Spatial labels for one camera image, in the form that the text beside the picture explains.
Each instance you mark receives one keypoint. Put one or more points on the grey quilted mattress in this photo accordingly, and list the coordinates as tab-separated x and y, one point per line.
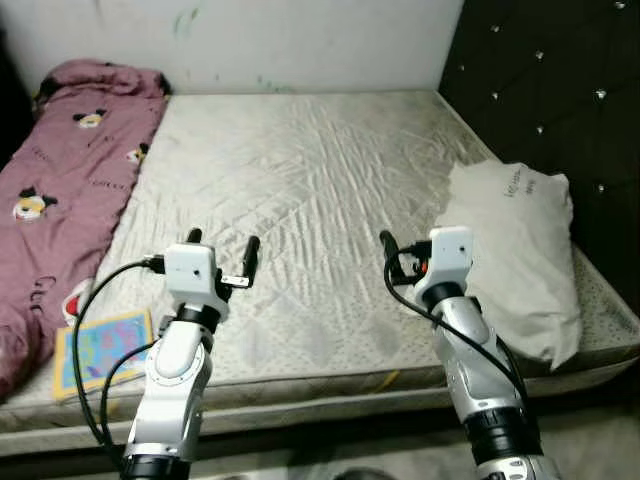
300	180

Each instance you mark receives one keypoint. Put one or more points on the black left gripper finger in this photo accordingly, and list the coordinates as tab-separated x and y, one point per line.
252	260
193	237

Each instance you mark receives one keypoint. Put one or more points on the black tufted headboard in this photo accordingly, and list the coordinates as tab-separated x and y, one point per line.
560	100

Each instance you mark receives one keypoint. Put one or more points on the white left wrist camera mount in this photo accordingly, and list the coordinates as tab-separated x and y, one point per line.
190	270

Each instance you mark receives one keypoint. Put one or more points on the pink cartoon print quilt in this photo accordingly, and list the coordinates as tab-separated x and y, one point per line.
60	200

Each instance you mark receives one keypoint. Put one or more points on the white pillow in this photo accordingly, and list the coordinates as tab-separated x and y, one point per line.
520	260

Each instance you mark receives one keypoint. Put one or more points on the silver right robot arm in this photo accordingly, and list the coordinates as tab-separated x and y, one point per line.
480	370

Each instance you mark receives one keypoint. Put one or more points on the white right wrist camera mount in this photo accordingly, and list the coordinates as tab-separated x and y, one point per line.
450	250

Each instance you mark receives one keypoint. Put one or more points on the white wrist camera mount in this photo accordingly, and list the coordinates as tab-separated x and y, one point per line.
450	250
190	270

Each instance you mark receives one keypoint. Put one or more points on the blue yellow children's book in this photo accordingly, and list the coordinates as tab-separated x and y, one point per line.
120	340

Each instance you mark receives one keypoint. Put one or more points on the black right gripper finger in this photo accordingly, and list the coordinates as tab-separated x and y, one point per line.
389	252

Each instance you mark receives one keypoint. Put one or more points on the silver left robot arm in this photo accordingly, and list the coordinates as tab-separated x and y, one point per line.
170	390

